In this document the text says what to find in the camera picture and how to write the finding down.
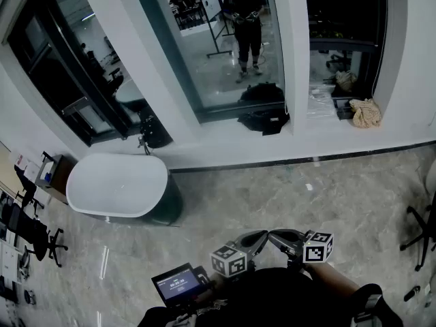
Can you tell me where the small black display screen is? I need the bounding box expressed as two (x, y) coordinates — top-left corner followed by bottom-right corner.
(151, 262), (212, 309)

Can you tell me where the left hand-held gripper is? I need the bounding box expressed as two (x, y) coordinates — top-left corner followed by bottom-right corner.
(210, 229), (270, 279)

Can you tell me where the brown side cabinet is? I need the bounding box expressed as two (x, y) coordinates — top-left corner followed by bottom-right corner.
(35, 151), (79, 204)

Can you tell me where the person's left forearm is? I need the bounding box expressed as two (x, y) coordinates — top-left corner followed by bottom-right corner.
(204, 271), (234, 294)

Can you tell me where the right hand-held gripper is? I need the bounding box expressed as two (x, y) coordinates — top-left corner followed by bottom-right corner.
(268, 228), (334, 270)

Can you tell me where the black floor faucet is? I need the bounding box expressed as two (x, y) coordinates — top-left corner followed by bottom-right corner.
(137, 133), (153, 156)

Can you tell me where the tall black bag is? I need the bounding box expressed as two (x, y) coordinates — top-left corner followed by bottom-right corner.
(139, 114), (173, 149)

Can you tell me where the black office chair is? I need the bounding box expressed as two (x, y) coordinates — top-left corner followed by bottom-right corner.
(8, 202), (69, 268)
(14, 164), (45, 219)

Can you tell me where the beige patterned cloth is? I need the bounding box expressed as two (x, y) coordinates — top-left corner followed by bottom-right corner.
(349, 97), (382, 129)

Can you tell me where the thin white window cord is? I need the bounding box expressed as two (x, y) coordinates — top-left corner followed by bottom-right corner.
(372, 0), (390, 93)

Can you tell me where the black marker pen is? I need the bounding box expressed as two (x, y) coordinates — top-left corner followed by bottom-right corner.
(403, 285), (422, 302)

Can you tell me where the flat black bag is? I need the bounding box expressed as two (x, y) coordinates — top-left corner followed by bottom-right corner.
(237, 109), (290, 136)

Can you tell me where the clear plastic sheet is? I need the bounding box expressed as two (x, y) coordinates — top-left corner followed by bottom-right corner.
(308, 85), (339, 119)

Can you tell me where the white bathtub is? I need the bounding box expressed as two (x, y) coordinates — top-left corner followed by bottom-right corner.
(65, 152), (183, 226)

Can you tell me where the black framed window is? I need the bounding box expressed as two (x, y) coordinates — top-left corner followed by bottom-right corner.
(302, 0), (389, 121)
(131, 0), (287, 124)
(6, 0), (144, 148)

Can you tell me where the small black box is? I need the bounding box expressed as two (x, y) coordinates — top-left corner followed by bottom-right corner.
(335, 97), (355, 121)

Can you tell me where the person's black shirt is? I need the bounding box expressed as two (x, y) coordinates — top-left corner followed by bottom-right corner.
(138, 267), (405, 327)

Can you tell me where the person's right forearm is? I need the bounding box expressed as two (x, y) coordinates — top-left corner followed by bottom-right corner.
(302, 262), (362, 296)

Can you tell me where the black office chair base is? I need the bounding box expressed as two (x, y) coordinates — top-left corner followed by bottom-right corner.
(399, 192), (436, 272)

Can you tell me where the grey shoulder strap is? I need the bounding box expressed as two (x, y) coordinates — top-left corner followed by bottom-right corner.
(354, 293), (384, 323)

